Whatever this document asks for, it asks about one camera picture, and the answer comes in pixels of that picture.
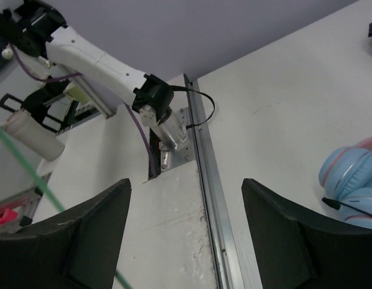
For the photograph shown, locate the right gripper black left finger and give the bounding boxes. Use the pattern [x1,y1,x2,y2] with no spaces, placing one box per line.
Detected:
[0,179,132,288]

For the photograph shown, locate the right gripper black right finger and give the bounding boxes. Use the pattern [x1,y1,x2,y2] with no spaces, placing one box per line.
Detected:
[241,179,372,288]

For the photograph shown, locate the green headphone cable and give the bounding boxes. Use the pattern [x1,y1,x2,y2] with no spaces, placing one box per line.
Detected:
[0,117,132,289]

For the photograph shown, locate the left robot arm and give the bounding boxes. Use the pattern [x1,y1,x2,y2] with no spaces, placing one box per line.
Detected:
[0,1,174,127]

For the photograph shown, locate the pink blue cat-ear headphones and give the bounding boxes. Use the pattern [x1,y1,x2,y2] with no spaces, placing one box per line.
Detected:
[318,137,372,229]

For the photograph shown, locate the aluminium table edge rail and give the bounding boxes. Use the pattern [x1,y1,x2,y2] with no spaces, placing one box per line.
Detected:
[191,123,245,288]

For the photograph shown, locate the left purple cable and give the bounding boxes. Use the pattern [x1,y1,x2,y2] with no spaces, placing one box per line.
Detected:
[10,45,160,178]

